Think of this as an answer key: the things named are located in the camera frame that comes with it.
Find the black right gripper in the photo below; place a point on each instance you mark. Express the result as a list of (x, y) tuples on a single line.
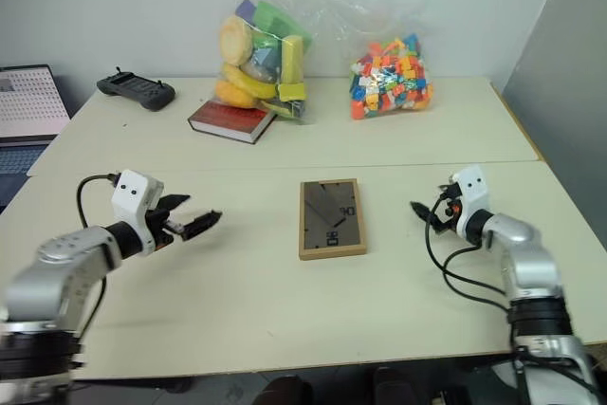
[(448, 215)]

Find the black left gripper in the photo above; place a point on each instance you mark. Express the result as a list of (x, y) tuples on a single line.
[(163, 229)]

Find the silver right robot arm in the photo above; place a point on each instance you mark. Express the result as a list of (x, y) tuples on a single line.
[(531, 258)]

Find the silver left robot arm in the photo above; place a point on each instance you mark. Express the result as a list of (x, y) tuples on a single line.
[(61, 267)]

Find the red hardcover book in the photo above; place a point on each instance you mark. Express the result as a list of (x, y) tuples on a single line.
[(230, 119)]

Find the orange round sponge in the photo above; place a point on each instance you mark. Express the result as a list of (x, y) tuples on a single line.
[(234, 94)]

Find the black handheld controller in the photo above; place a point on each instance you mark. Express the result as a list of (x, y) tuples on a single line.
[(137, 89)]

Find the clear bag of colourful bricks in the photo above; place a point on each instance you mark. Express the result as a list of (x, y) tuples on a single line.
[(391, 78)]

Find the yellow toy banana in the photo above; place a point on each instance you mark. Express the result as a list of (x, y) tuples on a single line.
[(251, 82)]

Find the clear bag of foam toys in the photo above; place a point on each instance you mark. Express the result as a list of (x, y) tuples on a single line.
[(265, 59)]

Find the round yellow sponge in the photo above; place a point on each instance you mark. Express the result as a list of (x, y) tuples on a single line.
[(235, 40)]

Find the yellow foam block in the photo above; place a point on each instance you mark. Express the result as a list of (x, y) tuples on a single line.
[(291, 61)]

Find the grey laptop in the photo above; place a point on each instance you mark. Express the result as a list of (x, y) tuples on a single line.
[(28, 106)]

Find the grey partition panel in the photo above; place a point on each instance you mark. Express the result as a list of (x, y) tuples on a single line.
[(564, 68)]

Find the green foam block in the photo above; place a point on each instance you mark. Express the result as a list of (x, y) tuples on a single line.
[(284, 25)]

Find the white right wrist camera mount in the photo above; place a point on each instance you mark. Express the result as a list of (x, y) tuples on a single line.
[(472, 196)]

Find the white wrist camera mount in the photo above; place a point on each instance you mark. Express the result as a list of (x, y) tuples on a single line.
[(133, 196), (472, 196)]

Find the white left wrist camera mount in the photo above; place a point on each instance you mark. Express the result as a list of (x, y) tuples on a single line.
[(133, 196)]

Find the wooden picture frame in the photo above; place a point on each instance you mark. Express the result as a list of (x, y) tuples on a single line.
[(332, 220)]

